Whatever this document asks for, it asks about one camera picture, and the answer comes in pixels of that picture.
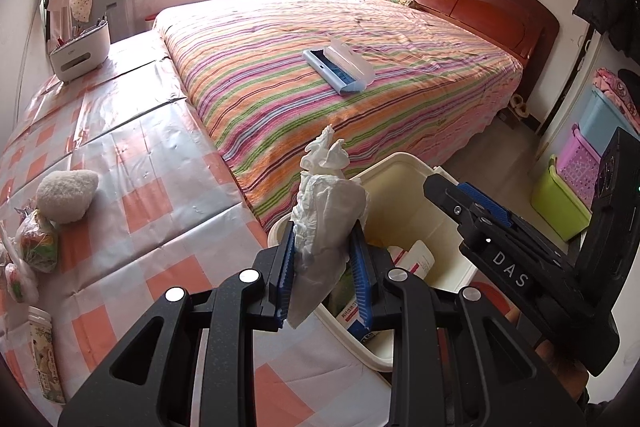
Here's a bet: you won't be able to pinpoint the wooden bed headboard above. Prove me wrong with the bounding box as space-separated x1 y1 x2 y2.
382 0 561 62

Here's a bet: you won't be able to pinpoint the white fluffy plush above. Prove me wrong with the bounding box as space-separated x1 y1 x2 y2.
36 169 100 224

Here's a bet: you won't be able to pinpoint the green plastic storage box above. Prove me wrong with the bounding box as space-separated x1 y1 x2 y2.
531 155 594 243

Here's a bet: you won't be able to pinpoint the white blue lint brush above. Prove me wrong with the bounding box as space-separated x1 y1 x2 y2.
301 38 376 96

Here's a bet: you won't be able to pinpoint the pink plastic basket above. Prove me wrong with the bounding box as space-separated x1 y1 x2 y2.
556 124 604 208

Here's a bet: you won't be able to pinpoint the pair of beige slippers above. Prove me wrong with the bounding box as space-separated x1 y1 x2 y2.
505 94 532 118

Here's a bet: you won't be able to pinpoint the person's right hand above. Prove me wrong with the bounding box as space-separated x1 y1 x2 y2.
505 307 592 389

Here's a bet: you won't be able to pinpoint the checkered covered side table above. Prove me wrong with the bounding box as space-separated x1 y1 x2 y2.
0 29 396 427

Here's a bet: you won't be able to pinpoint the bed with striped sheet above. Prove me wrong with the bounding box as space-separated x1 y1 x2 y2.
152 0 526 233

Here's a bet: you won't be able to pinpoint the blue plastic storage box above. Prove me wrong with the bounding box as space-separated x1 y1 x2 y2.
570 84 640 158

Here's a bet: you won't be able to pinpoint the white tissue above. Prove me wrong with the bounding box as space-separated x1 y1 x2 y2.
285 125 370 330

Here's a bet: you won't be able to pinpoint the blue white medicine box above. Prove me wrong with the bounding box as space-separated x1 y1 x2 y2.
335 302 381 349

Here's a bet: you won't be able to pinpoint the clear bag colourful contents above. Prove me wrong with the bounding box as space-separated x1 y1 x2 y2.
0 247 40 305
14 209 60 275

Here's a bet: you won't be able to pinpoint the cream plastic bin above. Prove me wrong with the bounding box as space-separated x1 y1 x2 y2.
267 152 481 373

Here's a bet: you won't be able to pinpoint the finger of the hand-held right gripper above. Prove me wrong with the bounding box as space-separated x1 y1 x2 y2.
423 174 482 241
457 182 552 254

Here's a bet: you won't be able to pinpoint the grey cabinet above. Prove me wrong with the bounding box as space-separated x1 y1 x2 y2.
95 0 137 42

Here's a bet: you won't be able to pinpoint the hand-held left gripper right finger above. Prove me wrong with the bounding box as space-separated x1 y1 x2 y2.
347 224 586 427

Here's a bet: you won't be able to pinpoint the pink patterned clothing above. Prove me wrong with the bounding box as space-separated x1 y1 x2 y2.
592 68 640 132

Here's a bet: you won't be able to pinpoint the red stool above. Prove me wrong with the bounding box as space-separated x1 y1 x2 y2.
470 279 512 323

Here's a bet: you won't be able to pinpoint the green wipes packet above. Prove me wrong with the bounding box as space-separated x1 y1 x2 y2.
327 264 358 313

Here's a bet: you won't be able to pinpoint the white desk organizer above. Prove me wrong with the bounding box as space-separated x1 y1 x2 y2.
48 19 112 82

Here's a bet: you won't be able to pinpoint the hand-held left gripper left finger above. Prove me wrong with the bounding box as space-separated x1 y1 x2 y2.
59 224 301 427

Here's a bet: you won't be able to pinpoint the white red medicine box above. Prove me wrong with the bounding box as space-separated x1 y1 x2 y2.
387 241 435 280

